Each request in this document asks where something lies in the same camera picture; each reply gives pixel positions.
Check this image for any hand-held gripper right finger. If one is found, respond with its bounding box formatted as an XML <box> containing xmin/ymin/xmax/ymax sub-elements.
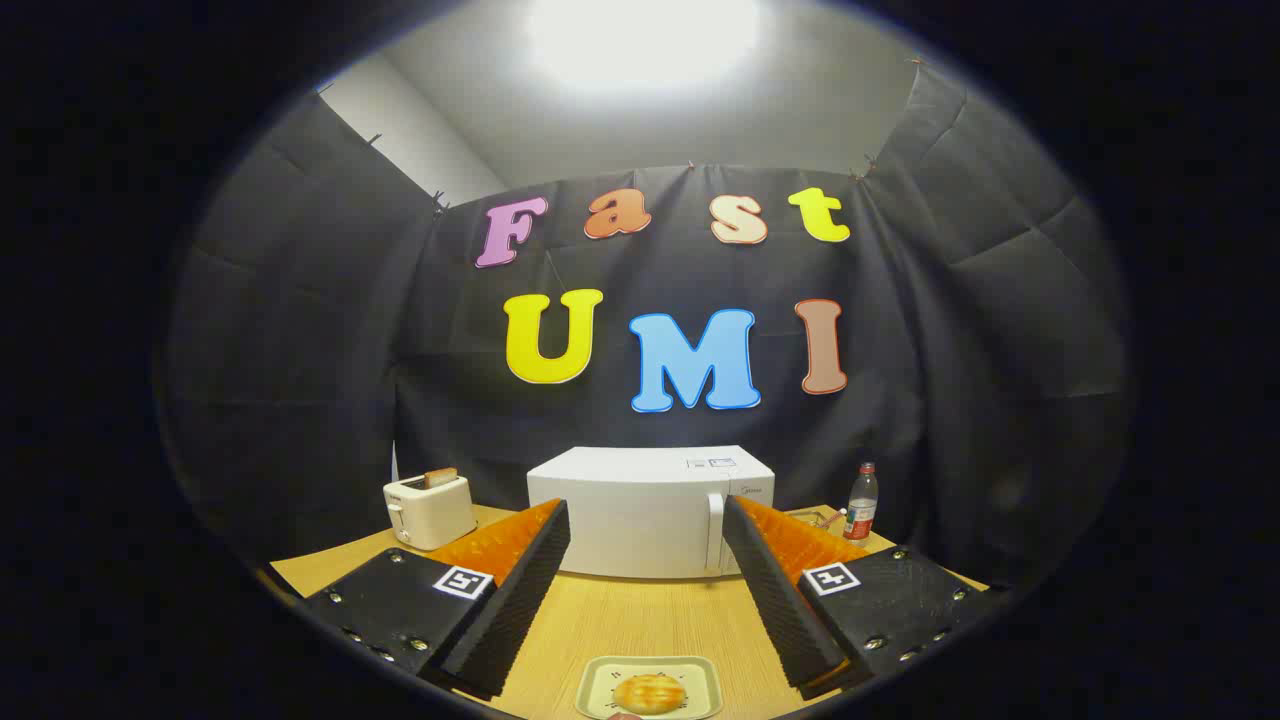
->
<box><xmin>722</xmin><ymin>495</ymin><xmax>1006</xmax><ymax>701</ymax></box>

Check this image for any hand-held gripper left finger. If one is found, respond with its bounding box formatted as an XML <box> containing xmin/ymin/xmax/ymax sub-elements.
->
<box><xmin>300</xmin><ymin>498</ymin><xmax>572</xmax><ymax>701</ymax></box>

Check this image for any white microwave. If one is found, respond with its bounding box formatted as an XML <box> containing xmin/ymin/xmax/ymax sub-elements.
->
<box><xmin>527</xmin><ymin>446</ymin><xmax>776</xmax><ymax>580</ymax></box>

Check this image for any golden bread bun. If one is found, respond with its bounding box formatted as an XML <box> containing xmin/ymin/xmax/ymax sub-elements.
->
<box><xmin>612</xmin><ymin>673</ymin><xmax>689</xmax><ymax>715</ymax></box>

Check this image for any white square plate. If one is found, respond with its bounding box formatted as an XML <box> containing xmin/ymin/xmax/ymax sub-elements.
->
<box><xmin>575</xmin><ymin>655</ymin><xmax>724</xmax><ymax>720</ymax></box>

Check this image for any white toaster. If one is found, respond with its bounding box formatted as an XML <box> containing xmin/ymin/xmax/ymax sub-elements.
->
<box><xmin>383</xmin><ymin>472</ymin><xmax>478</xmax><ymax>552</ymax></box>

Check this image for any clear bottle red label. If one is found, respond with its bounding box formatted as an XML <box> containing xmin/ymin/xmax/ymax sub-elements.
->
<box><xmin>843</xmin><ymin>462</ymin><xmax>880</xmax><ymax>542</ymax></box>

